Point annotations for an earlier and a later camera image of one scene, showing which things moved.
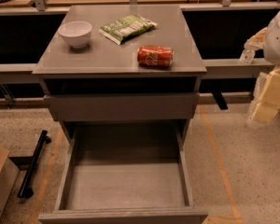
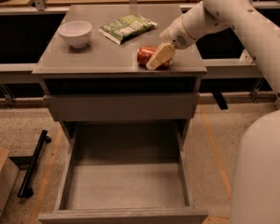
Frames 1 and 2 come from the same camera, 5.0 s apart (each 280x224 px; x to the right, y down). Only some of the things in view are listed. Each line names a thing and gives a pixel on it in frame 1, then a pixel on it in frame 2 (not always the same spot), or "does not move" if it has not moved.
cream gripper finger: [274, 94] → [175, 33]
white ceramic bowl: [77, 33] does not move
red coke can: [155, 56] does not move
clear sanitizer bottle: [246, 57] does not move
